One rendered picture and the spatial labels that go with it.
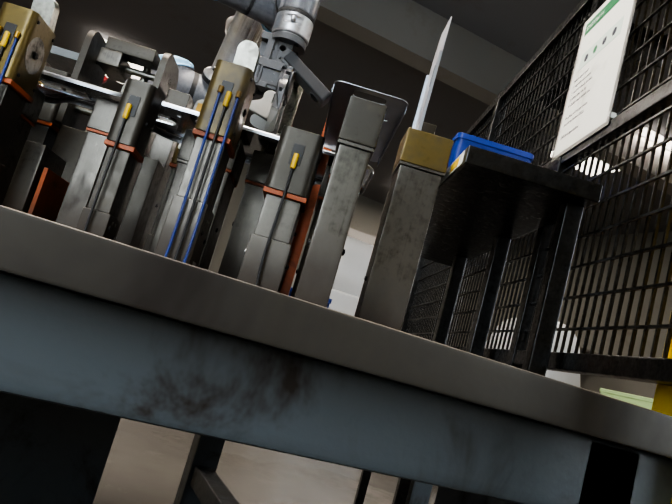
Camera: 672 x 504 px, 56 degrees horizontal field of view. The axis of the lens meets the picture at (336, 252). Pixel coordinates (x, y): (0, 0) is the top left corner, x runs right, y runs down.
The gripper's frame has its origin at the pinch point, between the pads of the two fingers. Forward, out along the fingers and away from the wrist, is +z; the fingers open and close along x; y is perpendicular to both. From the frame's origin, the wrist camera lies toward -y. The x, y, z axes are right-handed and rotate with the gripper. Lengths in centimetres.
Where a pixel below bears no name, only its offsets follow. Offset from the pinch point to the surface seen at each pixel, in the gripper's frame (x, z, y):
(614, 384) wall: -675, -17, -431
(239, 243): 1.6, 21.2, -0.4
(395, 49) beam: -323, -188, -32
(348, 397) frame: 64, 39, -20
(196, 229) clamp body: 25.5, 23.8, 3.5
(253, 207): 1.6, 14.1, -0.9
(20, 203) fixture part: 6.7, 25.6, 37.0
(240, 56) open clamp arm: 18.0, -6.6, 6.6
